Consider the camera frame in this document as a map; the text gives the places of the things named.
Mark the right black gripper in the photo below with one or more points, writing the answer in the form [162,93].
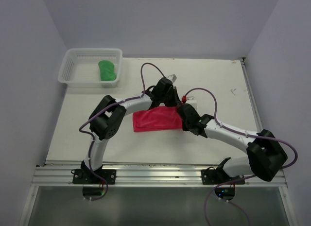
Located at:
[184,127]

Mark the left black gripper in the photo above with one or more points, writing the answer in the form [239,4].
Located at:
[176,101]

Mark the pink towel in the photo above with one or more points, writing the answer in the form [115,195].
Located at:
[156,119]

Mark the green towel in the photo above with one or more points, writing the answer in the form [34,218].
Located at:
[106,69]

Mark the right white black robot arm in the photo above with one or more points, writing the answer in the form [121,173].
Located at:
[264,155]

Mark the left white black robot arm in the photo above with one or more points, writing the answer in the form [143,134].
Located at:
[105,120]

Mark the white plastic basket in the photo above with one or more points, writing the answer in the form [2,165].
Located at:
[80,68]

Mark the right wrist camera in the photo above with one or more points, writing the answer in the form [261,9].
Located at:
[190,100]

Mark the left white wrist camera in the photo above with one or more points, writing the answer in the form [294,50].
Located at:
[172,78]

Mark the aluminium mounting rail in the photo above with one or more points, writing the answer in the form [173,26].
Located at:
[127,175]

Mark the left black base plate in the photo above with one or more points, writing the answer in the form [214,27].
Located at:
[79,177]

